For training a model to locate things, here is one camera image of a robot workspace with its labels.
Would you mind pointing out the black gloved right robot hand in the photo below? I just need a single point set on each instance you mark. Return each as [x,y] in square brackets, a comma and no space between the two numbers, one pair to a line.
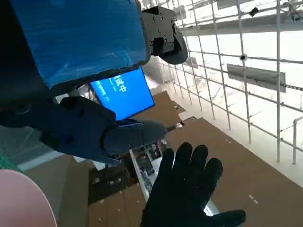
[184,189]

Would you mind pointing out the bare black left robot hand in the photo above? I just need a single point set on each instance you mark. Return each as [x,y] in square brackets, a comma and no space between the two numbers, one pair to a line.
[82,35]

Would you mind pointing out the pink bowl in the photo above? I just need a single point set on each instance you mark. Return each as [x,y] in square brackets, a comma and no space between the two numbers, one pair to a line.
[21,201]

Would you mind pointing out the large brown cardboard sheet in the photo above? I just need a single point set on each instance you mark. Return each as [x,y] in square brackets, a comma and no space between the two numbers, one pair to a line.
[236,165]

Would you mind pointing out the blue lit monitor screen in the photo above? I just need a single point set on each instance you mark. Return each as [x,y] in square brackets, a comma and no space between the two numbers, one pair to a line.
[127,94]

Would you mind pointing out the small brown cardboard sheet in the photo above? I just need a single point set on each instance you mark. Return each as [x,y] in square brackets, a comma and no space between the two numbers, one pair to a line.
[163,106]

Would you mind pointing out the grey rectangular metal plate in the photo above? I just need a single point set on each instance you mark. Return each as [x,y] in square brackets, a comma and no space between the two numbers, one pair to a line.
[255,76]

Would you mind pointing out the green cutting mat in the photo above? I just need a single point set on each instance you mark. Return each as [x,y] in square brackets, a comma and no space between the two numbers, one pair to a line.
[5,160]

